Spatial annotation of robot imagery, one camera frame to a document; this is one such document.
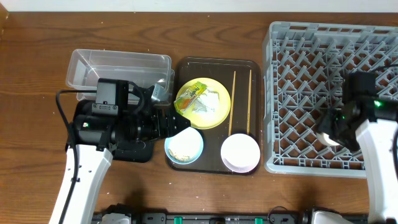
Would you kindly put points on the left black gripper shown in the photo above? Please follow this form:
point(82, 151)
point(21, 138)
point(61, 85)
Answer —
point(170, 126)

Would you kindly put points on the grey dishwasher rack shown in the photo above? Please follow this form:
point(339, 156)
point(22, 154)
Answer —
point(304, 65)

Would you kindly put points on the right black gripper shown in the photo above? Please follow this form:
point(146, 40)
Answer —
point(324, 124)

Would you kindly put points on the green yellow snack wrapper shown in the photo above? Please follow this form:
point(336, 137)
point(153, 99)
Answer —
point(188, 97)

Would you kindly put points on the yellow plate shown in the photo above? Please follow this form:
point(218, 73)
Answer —
point(208, 121)

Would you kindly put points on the clear plastic bin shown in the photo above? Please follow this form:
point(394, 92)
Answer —
point(87, 66)

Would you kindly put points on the pink bowl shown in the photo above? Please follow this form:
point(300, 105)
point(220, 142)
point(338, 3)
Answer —
point(240, 153)

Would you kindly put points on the white tissue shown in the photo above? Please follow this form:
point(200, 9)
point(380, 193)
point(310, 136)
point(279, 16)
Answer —
point(207, 102)

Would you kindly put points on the white paper cup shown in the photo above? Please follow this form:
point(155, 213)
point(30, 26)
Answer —
point(325, 139)

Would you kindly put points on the black plastic tray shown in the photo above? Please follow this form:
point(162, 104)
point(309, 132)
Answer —
point(108, 133)

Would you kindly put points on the dark brown serving tray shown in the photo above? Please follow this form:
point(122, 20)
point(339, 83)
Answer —
point(222, 70)

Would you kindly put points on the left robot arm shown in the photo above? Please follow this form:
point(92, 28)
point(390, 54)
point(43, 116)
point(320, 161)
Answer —
point(88, 161)

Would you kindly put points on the blue bowl with rice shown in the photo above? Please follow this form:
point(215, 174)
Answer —
point(185, 147)

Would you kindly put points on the right wooden chopstick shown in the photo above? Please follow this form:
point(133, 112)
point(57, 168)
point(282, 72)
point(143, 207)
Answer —
point(249, 103)

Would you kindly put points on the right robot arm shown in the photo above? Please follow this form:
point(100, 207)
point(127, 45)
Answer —
point(368, 124)

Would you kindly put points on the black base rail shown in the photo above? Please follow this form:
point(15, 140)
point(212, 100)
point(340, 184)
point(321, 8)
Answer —
point(124, 214)

